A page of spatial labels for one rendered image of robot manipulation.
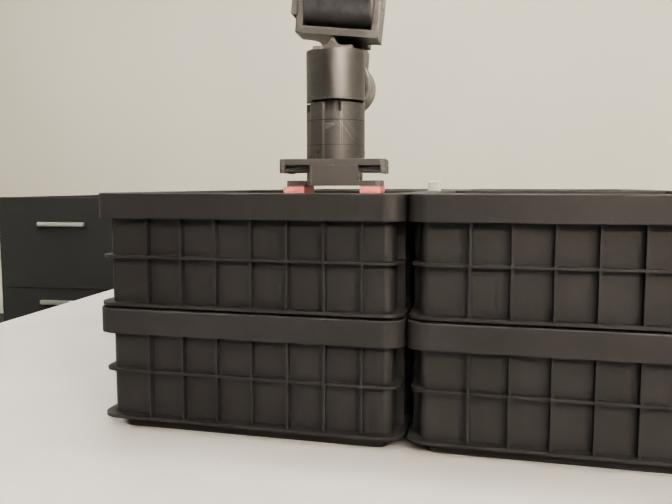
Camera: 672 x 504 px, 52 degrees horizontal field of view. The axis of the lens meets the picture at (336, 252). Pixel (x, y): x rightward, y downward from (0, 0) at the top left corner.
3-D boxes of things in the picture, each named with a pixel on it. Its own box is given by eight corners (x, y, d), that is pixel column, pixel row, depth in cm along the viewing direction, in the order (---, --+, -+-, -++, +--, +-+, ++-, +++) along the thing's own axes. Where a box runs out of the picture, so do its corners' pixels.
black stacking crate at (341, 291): (402, 333, 60) (403, 200, 59) (96, 317, 67) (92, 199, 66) (443, 275, 98) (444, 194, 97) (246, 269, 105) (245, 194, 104)
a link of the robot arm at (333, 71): (300, 36, 65) (360, 34, 64) (315, 50, 72) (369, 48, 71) (300, 111, 66) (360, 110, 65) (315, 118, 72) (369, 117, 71)
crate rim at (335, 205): (404, 221, 59) (404, 193, 58) (90, 218, 66) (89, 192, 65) (445, 207, 97) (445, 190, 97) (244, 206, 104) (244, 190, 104)
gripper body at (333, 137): (291, 179, 72) (290, 107, 72) (388, 178, 71) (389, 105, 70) (278, 178, 66) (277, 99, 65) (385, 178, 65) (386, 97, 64)
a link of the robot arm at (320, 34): (293, -29, 66) (383, -24, 64) (317, 2, 77) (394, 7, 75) (282, 99, 67) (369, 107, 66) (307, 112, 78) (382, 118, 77)
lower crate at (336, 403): (402, 457, 61) (403, 322, 59) (97, 428, 68) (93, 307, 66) (443, 351, 99) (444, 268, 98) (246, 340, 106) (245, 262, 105)
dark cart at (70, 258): (133, 479, 221) (125, 197, 213) (6, 470, 229) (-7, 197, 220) (203, 416, 282) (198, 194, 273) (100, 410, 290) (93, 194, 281)
